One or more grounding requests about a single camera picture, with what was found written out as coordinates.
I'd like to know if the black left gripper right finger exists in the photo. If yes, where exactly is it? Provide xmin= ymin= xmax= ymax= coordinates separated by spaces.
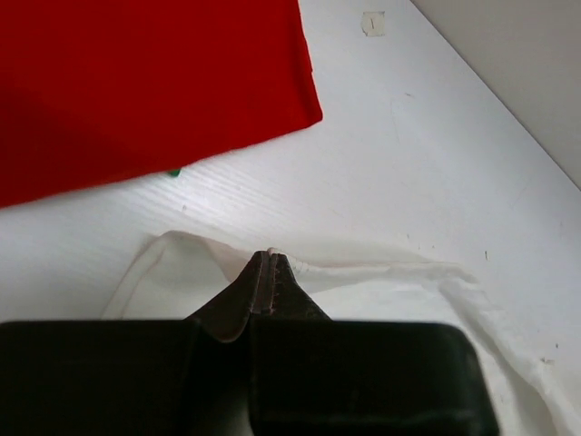
xmin=248 ymin=254 xmax=499 ymax=435

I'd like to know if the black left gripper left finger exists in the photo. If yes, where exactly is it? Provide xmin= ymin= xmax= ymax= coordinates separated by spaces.
xmin=1 ymin=252 xmax=269 ymax=435

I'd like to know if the white cloth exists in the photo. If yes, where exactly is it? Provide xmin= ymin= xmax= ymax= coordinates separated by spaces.
xmin=103 ymin=232 xmax=580 ymax=435

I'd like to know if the red t shirt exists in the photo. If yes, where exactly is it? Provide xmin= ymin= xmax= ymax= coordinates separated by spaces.
xmin=1 ymin=1 xmax=322 ymax=206

